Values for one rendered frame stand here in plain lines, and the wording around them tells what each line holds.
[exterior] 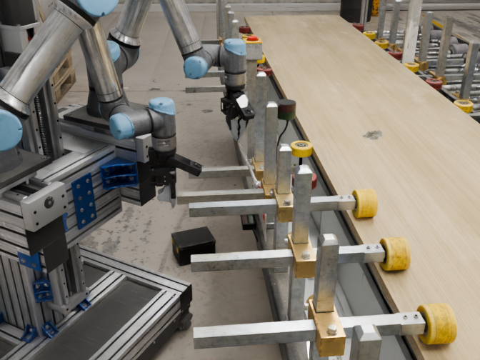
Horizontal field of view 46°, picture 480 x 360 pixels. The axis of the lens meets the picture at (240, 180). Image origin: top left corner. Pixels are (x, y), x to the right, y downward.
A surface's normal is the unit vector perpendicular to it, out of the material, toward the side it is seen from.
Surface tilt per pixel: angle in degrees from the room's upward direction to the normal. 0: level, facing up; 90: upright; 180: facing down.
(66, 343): 0
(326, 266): 90
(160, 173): 90
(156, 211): 0
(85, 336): 0
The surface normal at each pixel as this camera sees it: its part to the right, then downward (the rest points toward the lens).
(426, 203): 0.00, -0.89
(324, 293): 0.10, 0.46
